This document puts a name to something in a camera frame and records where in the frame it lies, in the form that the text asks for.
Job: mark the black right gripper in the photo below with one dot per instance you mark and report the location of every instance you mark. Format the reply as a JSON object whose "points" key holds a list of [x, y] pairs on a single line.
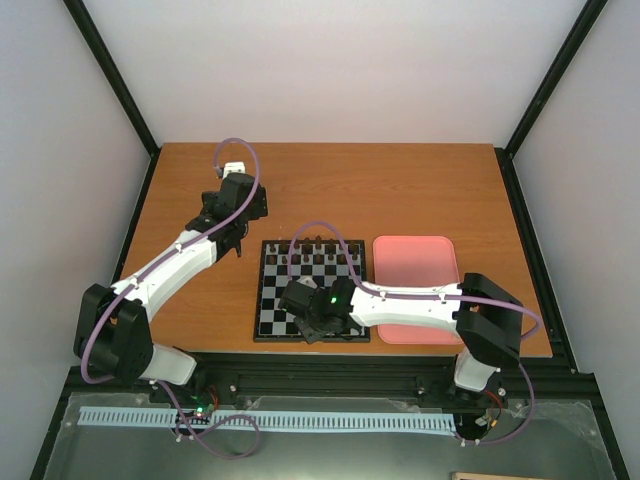
{"points": [[308, 331]]}

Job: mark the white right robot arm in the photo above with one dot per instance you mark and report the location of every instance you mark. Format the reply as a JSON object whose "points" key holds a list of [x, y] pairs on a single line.
{"points": [[477, 311]]}

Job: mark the left black frame post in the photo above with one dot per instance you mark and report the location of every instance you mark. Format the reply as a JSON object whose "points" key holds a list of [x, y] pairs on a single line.
{"points": [[100, 51]]}

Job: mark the right black frame post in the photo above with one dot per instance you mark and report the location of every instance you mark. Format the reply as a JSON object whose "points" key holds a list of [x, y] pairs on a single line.
{"points": [[569, 48]]}

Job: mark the light blue cable duct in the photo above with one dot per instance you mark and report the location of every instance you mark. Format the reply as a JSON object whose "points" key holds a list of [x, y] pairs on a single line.
{"points": [[272, 421]]}

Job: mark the black white chessboard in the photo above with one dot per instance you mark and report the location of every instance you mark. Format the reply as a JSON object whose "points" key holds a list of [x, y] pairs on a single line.
{"points": [[273, 325]]}

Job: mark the dark chess piece row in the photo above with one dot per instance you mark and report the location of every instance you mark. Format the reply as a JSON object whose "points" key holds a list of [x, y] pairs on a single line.
{"points": [[314, 252]]}

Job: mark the pink tray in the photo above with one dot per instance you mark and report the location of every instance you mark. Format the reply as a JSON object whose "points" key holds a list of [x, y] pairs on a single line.
{"points": [[415, 261]]}

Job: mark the black frame post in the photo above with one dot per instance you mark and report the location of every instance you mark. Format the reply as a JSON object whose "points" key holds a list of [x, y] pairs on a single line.
{"points": [[100, 51], [569, 48]]}

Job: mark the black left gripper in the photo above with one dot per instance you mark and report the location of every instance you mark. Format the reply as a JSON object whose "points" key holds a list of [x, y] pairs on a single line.
{"points": [[260, 208]]}

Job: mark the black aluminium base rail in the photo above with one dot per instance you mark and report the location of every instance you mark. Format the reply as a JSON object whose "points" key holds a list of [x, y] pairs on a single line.
{"points": [[427, 381]]}

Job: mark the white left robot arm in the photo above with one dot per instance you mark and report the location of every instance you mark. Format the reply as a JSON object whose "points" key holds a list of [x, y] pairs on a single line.
{"points": [[113, 331]]}

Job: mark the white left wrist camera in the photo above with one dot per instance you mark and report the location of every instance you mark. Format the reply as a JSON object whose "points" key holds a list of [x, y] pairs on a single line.
{"points": [[233, 167]]}

